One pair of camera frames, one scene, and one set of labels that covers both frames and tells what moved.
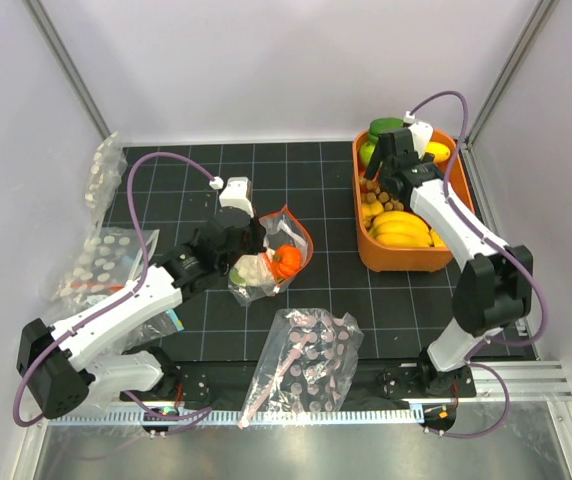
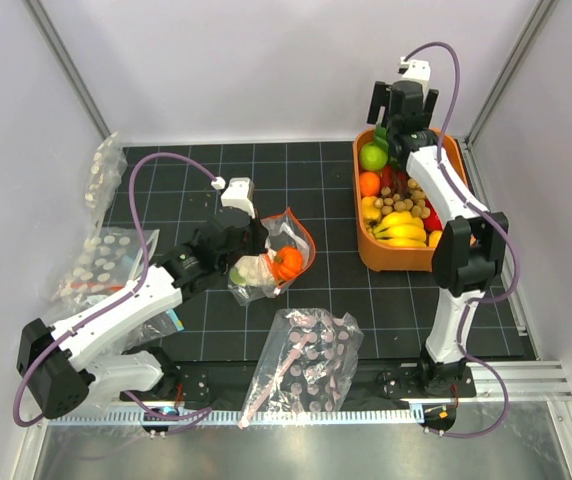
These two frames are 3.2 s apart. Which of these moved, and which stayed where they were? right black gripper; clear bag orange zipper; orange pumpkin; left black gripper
Moved: right black gripper
Stayed: left black gripper; orange pumpkin; clear bag orange zipper
